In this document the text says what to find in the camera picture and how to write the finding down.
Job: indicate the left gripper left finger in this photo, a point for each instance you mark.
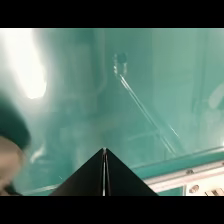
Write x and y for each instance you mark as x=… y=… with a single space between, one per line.
x=86 y=180

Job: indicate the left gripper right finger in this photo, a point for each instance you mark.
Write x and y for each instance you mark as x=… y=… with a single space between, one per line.
x=125 y=180

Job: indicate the silver frame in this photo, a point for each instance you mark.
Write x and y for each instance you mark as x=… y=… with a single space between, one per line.
x=196 y=181

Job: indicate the brown garment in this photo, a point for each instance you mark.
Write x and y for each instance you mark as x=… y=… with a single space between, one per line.
x=10 y=161

